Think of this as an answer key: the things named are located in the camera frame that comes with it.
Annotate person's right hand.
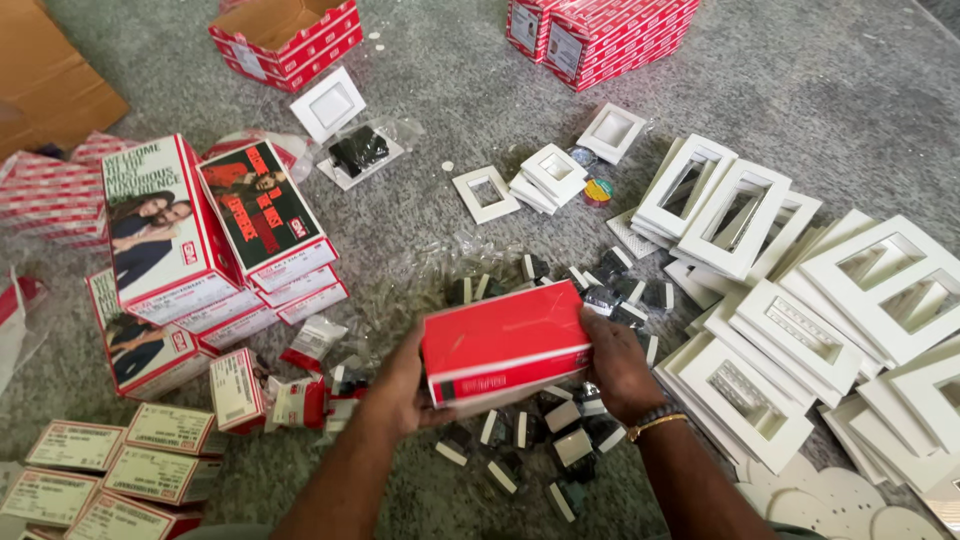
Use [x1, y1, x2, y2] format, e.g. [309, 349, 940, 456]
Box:
[579, 306, 669, 429]

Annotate person's left hand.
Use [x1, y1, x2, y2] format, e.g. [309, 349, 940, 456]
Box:
[367, 322, 460, 444]

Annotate plain red switch box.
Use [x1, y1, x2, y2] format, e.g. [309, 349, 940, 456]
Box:
[421, 279, 594, 411]

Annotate crumpled red white packet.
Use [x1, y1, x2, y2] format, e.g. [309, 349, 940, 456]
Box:
[266, 373, 331, 431]

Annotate red white plastic packet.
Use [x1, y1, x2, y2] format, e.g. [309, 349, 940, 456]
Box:
[279, 313, 350, 375]

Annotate heap of clear plastic wrappers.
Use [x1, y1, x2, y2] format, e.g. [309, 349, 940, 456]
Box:
[330, 228, 541, 376]

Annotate white perforated plate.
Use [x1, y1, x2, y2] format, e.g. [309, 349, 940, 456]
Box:
[605, 207, 661, 261]

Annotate small red white label box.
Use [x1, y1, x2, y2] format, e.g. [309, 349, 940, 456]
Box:
[209, 347, 269, 435]

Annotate stack of red white boxes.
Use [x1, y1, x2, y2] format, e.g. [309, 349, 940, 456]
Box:
[174, 262, 351, 354]

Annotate colourful tape roll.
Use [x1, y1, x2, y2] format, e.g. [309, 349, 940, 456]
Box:
[582, 177, 615, 209]

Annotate stack of small white plates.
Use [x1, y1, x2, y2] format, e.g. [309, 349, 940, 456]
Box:
[507, 142, 590, 217]

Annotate black picture print box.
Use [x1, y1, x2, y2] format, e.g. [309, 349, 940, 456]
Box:
[195, 139, 341, 295]

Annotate group of white round discs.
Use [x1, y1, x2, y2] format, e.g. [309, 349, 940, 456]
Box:
[733, 450, 955, 540]

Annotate white square recessed plate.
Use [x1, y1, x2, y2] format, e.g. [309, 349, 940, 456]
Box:
[575, 101, 648, 166]

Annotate picture print box with red edge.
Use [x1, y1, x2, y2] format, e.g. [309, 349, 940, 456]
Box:
[84, 267, 220, 400]

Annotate white picture print box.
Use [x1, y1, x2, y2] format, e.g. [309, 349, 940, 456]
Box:
[101, 133, 246, 325]

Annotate white square blank plate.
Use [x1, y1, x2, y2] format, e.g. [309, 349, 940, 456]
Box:
[289, 66, 368, 145]

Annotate cluster of cream label boxes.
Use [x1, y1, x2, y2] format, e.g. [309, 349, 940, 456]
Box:
[0, 401, 230, 540]

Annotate large closed red striped carton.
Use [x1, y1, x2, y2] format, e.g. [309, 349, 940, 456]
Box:
[543, 0, 701, 93]

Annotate small closed red striped carton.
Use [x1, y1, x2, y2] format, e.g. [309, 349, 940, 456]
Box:
[506, 0, 562, 66]

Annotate open red striped carton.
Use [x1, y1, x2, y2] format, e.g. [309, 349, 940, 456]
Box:
[208, 0, 364, 94]

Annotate white red plastic bag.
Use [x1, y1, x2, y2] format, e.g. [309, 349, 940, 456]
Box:
[0, 266, 50, 399]

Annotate stack of flat red cartons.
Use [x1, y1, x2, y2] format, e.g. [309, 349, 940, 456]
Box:
[0, 130, 144, 251]

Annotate brown cardboard sheet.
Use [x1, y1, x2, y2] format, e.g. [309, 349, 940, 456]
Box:
[0, 0, 130, 160]

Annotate dark beaded bracelet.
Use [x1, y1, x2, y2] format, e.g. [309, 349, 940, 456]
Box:
[632, 403, 685, 429]

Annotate gold bracelet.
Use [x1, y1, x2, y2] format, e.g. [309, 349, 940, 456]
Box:
[627, 414, 690, 443]

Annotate pile of loose switch modules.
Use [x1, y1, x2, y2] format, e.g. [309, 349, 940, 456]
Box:
[433, 251, 678, 525]

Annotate heap of white frame plates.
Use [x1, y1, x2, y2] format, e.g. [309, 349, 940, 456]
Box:
[628, 132, 960, 492]

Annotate white single-window frame plate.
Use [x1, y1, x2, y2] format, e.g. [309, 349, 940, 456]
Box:
[451, 165, 522, 226]

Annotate black switch in plastic bag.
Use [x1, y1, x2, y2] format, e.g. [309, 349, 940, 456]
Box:
[316, 116, 425, 192]

